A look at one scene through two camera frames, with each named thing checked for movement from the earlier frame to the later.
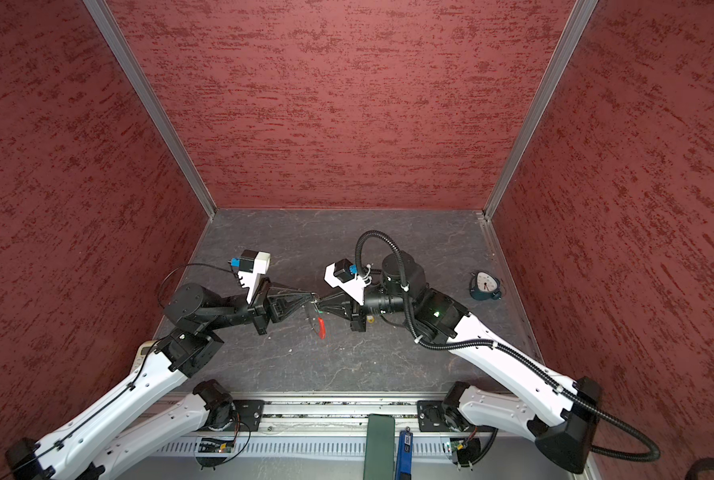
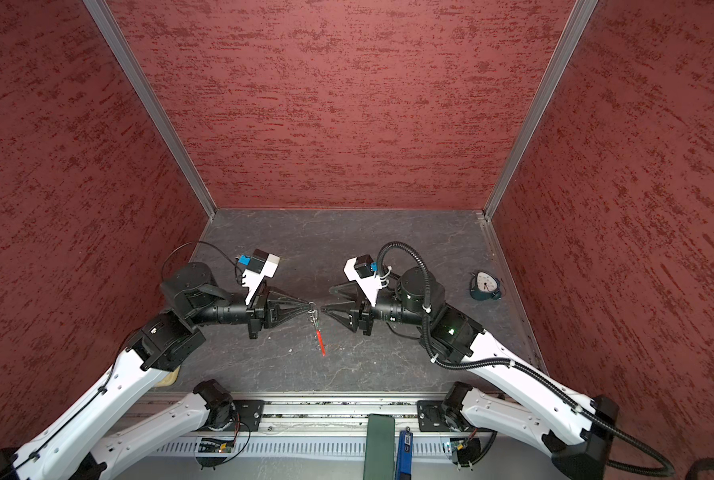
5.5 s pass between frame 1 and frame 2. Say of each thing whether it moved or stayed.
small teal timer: stayed
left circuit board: stayed
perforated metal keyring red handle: moved
